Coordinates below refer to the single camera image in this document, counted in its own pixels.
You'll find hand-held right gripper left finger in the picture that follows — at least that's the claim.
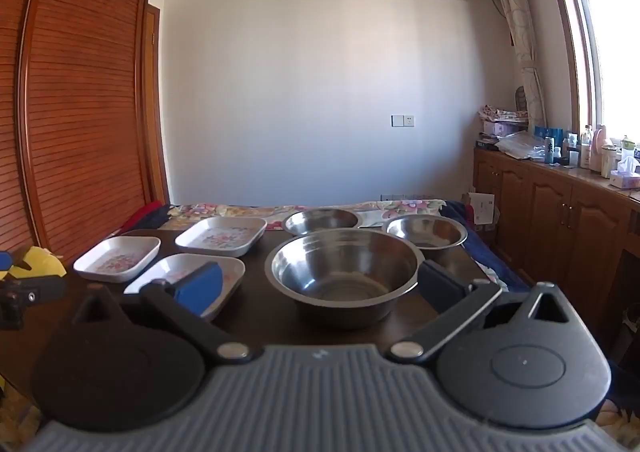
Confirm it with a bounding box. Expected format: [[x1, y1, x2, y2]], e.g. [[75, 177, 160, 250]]
[[70, 262, 251, 365]]

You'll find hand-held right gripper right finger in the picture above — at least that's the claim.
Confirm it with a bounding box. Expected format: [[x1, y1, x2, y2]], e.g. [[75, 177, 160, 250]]
[[387, 259, 576, 363]]

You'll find white floral plate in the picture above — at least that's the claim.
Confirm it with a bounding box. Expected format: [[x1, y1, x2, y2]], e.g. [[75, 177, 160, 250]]
[[174, 216, 268, 258], [73, 235, 162, 283], [123, 253, 246, 323]]

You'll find small steel bowl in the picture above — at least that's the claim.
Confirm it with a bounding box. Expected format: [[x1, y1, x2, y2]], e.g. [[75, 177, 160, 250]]
[[382, 215, 469, 263]]

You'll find large steel bowl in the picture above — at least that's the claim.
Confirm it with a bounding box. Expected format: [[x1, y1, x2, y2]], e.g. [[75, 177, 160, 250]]
[[264, 227, 426, 331]]

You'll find medium steel bowl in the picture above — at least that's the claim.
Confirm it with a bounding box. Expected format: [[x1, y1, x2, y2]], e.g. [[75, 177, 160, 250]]
[[282, 207, 364, 238]]

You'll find yellow plush toy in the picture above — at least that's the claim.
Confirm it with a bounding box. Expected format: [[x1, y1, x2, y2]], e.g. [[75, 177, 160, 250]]
[[10, 246, 67, 279]]

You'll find blue blanket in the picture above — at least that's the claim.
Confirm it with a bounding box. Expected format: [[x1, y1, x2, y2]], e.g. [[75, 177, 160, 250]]
[[442, 201, 532, 294]]

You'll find floral bed blanket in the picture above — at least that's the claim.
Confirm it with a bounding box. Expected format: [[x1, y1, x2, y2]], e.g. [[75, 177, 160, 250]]
[[166, 198, 447, 234]]

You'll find white cardboard box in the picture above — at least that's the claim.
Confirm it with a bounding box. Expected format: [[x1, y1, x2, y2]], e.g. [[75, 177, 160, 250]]
[[467, 191, 499, 229]]

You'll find red cloth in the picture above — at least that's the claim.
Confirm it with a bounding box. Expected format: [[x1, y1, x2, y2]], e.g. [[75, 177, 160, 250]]
[[117, 200, 167, 236]]

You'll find wooden cabinet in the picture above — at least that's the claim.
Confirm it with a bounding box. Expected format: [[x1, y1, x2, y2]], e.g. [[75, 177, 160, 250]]
[[472, 146, 640, 350]]

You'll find pink box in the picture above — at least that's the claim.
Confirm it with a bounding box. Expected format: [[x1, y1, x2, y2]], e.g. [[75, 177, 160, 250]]
[[482, 120, 527, 139]]

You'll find wooden louvered wardrobe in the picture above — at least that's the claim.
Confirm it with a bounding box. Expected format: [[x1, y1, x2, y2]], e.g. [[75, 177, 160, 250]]
[[0, 0, 171, 278]]

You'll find floral cloth pile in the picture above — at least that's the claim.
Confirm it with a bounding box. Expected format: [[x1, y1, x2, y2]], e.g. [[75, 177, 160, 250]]
[[477, 104, 531, 124]]

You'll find row of toiletry bottles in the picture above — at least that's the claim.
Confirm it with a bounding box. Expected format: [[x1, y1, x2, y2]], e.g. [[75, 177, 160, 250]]
[[532, 122, 640, 179]]

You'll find tissue box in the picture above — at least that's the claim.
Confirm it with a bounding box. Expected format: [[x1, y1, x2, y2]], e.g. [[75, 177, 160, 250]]
[[608, 156, 640, 191]]

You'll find patterned beige curtain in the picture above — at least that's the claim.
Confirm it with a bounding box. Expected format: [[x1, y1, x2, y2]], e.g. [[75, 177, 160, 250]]
[[483, 0, 549, 133]]

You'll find window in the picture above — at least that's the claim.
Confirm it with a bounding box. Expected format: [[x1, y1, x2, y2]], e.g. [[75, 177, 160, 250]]
[[570, 0, 640, 149]]

